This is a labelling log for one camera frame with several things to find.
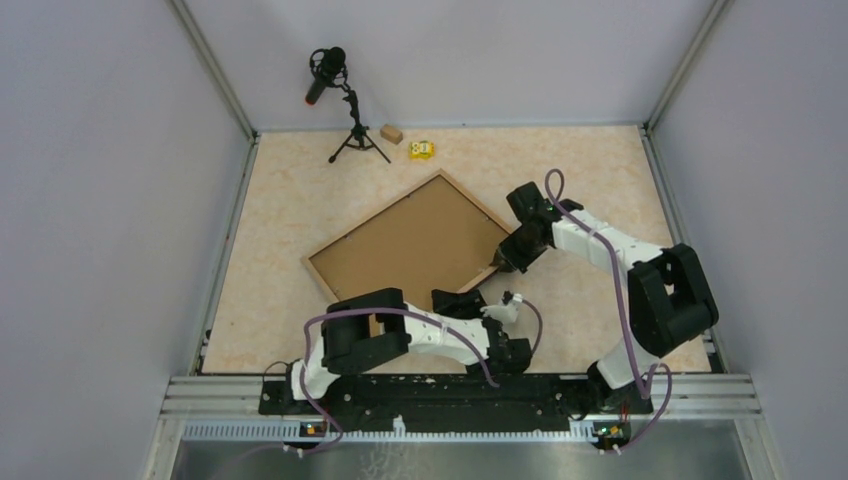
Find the aluminium frame rail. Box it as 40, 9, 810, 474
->
145, 373, 784, 479

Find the wooden picture frame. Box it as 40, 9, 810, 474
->
301, 168, 517, 305

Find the black microphone on tripod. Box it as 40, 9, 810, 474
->
304, 46, 392, 164

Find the yellow toy car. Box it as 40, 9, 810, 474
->
408, 140, 435, 159

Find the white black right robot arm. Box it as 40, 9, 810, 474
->
493, 182, 719, 412

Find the small wooden block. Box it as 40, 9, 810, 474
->
379, 124, 404, 145

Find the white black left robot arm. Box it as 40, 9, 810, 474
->
282, 288, 540, 414

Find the brown cardboard backing board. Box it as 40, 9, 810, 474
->
309, 177, 508, 303

